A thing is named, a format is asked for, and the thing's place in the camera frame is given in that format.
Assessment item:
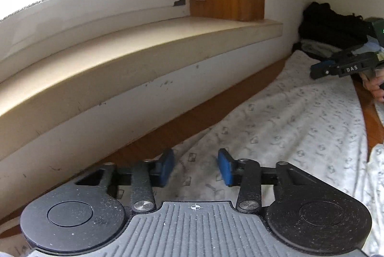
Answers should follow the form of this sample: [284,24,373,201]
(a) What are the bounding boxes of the person right hand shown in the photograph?
[360,69,384,103]

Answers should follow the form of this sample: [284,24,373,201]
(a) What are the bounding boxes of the white patterned garment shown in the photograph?
[154,52,383,255]

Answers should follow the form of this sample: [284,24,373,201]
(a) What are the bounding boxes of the black clothes pile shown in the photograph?
[292,2,383,61]

